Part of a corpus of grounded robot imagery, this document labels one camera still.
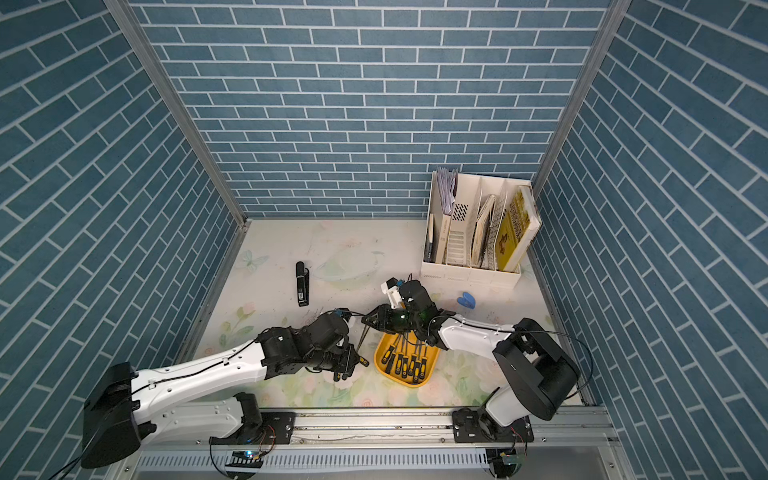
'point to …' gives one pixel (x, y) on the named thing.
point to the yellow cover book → (518, 227)
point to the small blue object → (467, 300)
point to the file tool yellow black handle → (389, 351)
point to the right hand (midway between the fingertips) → (366, 323)
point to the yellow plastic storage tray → (388, 340)
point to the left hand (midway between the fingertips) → (366, 366)
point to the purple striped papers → (447, 183)
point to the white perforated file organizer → (475, 230)
